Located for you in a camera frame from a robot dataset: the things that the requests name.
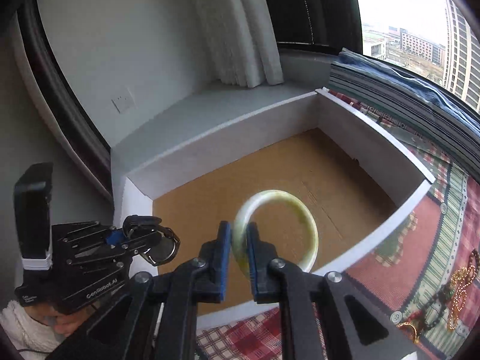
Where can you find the gold bangle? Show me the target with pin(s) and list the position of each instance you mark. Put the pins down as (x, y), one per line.
(413, 329)

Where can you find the white wall socket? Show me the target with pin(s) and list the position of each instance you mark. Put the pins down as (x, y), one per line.
(123, 100)

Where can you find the black wrist watch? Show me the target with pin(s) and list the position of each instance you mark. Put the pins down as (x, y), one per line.
(145, 236)

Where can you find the white cardboard box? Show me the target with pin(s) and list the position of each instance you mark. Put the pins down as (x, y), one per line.
(196, 163)

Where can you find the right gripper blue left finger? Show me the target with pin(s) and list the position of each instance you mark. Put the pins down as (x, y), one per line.
(154, 317)

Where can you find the white curtain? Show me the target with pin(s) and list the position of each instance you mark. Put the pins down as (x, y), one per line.
(241, 41)

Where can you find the pale green jade bangle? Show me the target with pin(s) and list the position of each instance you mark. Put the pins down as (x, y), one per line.
(287, 220)

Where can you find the black window frame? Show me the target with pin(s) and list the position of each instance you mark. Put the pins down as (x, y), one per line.
(319, 26)

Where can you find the patchwork plaid quilt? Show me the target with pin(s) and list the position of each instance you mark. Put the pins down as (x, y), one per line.
(399, 275)

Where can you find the striped blue folded mattress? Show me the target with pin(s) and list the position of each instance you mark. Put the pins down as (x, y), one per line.
(411, 99)

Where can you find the white knitted sleeve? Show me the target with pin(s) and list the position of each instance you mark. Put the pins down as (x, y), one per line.
(33, 339)

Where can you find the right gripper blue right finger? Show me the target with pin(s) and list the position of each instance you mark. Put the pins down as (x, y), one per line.
(322, 316)

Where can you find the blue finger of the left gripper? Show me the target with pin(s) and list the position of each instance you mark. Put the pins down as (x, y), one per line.
(115, 237)

